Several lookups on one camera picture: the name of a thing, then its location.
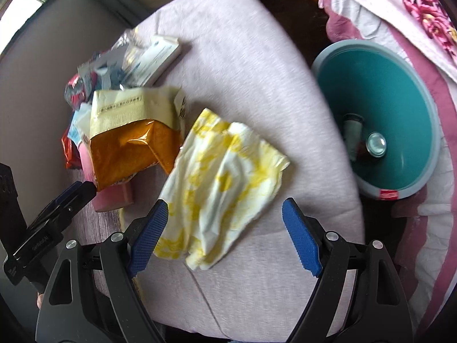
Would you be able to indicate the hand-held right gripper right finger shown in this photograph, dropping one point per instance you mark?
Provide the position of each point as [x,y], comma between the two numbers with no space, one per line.
[301,239]

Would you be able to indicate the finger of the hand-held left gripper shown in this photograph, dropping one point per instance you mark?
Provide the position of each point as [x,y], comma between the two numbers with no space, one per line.
[68,193]
[76,205]

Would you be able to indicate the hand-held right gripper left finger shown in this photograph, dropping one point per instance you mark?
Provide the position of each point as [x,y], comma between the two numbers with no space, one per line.
[148,237]

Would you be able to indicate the orange cream snack bag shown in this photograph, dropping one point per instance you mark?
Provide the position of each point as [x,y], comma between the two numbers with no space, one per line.
[132,146]

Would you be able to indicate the yellow white wrapper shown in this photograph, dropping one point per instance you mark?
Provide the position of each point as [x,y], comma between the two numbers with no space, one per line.
[221,185]

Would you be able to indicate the teal trash bin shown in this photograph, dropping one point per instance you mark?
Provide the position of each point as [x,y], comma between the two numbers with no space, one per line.
[385,89]

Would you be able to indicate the pink box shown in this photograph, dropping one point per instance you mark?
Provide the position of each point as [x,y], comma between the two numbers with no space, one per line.
[114,196]

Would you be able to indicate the red foil wrapper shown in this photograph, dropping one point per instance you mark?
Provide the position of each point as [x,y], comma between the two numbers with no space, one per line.
[69,153]

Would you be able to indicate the red blue patterned wrapper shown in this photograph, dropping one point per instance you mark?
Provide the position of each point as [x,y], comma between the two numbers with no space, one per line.
[80,89]

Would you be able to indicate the metal can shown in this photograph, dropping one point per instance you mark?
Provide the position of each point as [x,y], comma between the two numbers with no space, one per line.
[376,144]

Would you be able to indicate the clear plastic bottle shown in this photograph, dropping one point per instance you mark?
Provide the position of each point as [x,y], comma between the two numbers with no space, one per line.
[107,68]

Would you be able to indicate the pink white bed sheet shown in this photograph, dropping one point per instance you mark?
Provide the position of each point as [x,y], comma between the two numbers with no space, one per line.
[439,221]

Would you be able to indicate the white cardboard box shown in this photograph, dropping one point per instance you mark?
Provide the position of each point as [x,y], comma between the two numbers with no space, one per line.
[160,57]

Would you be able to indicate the pink tablecloth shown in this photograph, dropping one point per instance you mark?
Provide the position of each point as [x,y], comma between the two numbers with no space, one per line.
[242,60]

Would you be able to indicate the grey-blue curtain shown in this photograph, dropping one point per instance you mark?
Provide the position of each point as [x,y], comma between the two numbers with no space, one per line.
[107,0]

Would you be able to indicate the pink floral blanket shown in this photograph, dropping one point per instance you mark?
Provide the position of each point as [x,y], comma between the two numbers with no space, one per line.
[421,14]

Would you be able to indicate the window with wooden frame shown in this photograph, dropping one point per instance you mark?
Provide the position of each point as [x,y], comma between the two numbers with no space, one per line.
[32,3]

